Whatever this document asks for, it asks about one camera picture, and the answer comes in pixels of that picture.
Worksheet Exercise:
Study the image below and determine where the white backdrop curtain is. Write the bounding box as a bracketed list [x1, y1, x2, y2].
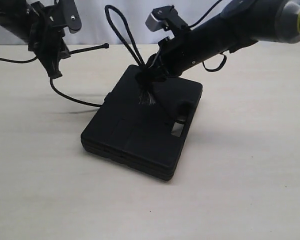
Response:
[0, 0, 300, 46]

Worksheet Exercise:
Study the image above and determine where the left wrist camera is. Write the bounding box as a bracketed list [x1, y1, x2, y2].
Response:
[30, 0, 82, 34]

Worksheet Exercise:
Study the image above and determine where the black cord with frayed knot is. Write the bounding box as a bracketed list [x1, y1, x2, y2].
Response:
[48, 4, 188, 126]

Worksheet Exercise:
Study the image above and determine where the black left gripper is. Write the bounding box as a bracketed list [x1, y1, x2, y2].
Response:
[28, 6, 70, 78]

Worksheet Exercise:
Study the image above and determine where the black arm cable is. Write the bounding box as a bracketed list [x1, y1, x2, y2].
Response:
[188, 0, 228, 72]
[0, 0, 61, 64]

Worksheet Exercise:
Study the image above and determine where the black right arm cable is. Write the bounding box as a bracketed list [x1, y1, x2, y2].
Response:
[188, 0, 228, 72]

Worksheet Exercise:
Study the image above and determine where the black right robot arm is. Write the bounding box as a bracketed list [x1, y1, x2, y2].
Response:
[145, 0, 300, 81]

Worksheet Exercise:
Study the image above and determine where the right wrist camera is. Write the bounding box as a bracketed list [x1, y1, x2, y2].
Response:
[145, 5, 191, 36]

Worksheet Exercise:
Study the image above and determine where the black plastic carry case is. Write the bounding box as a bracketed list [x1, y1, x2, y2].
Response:
[80, 64, 203, 181]

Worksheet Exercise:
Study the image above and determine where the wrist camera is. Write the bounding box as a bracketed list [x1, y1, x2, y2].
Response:
[145, 5, 191, 36]
[30, 0, 82, 34]

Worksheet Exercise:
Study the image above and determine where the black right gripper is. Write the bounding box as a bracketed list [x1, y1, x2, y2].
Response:
[146, 37, 177, 79]

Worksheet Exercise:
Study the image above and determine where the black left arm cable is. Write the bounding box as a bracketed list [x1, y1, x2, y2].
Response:
[0, 0, 61, 64]

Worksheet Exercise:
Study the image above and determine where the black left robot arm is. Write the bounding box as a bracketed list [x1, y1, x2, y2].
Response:
[0, 0, 71, 79]

